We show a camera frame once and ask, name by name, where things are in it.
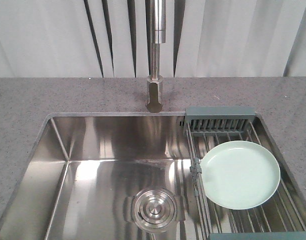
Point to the stainless steel faucet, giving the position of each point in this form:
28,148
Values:
157,24

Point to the light green round plate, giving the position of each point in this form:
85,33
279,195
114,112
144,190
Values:
240,175

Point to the steel and teal dish rack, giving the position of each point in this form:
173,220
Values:
282,217

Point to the stainless steel sink basin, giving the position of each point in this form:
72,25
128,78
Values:
83,167

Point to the white pleated curtain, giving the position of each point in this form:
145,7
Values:
110,38

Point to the round steel sink drain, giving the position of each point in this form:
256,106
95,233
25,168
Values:
154,210

